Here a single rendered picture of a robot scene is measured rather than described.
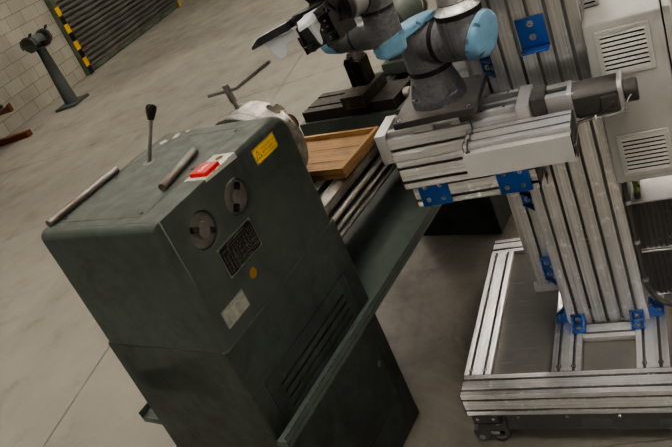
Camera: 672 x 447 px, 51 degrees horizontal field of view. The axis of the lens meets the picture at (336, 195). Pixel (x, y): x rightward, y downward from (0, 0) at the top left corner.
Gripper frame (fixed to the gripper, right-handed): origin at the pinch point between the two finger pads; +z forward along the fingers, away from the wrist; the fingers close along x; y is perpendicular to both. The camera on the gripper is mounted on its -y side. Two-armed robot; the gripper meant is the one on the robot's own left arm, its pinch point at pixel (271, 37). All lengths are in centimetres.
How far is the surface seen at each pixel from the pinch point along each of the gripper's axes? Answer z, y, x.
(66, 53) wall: -445, -35, 1060
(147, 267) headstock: 23, 37, 56
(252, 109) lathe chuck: -42, 25, 79
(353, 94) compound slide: -93, 44, 89
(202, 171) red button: -1, 25, 51
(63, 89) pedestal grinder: -341, 9, 907
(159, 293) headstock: 24, 45, 58
